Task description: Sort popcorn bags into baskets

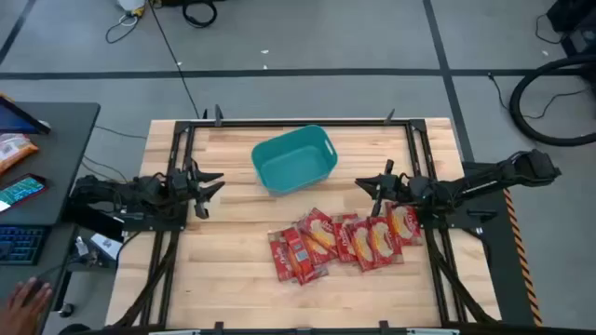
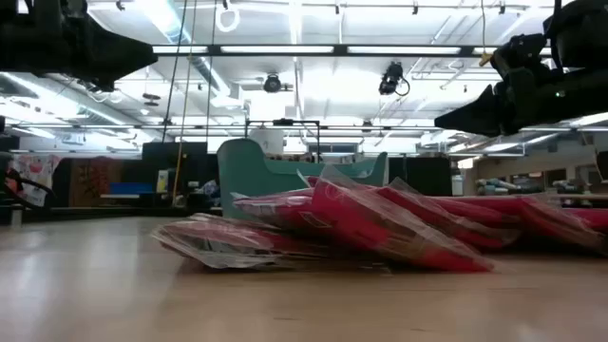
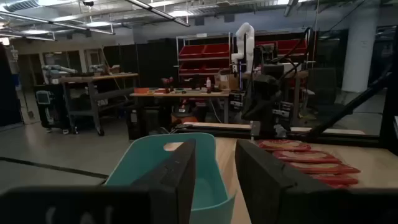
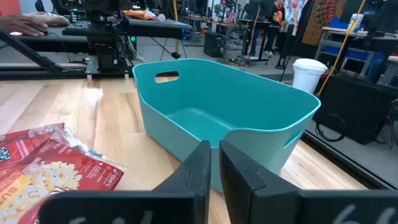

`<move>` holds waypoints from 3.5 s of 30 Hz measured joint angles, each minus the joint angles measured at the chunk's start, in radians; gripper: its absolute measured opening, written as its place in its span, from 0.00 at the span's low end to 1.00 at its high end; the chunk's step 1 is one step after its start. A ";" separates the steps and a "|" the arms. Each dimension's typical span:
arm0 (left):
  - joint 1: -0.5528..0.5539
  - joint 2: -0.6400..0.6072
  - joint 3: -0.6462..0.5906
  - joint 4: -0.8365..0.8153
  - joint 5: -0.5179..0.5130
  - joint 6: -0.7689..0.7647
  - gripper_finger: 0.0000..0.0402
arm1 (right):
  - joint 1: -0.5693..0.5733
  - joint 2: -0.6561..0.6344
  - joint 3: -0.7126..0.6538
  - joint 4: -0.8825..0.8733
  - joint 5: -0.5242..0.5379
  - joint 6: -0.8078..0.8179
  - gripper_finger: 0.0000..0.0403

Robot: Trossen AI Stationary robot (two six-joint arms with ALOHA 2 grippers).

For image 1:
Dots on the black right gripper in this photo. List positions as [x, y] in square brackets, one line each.
[388, 167]

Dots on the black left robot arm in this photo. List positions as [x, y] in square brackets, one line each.
[116, 193]

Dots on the orange snack bag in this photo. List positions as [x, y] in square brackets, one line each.
[14, 151]

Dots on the black equipment case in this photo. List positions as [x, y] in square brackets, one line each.
[577, 23]

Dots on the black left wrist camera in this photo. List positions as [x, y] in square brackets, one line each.
[179, 180]

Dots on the black frame clamp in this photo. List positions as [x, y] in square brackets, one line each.
[389, 117]
[383, 325]
[218, 325]
[218, 115]

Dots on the orange black hazard tape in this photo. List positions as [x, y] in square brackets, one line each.
[523, 260]

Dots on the black aluminium table frame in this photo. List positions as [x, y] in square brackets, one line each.
[302, 123]

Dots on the smartphone with lit screen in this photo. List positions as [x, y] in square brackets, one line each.
[21, 191]

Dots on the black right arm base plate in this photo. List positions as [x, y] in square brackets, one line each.
[503, 260]

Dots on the white yellow device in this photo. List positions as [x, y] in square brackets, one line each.
[131, 4]

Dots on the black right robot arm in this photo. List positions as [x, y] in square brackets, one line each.
[489, 179]

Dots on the black desk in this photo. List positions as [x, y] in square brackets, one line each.
[65, 153]

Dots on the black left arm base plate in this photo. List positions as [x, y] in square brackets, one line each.
[93, 223]

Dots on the person's hand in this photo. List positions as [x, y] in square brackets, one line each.
[23, 309]

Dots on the small white box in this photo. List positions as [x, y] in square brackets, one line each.
[106, 245]

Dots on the laptop screen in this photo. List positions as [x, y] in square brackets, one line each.
[16, 118]

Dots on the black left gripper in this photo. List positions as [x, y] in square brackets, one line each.
[202, 210]

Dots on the teal plastic basket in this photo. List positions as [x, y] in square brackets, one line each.
[293, 160]

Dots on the black caster wheel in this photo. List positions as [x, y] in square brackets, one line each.
[67, 310]

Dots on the backlit computer keyboard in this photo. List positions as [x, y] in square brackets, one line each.
[21, 244]

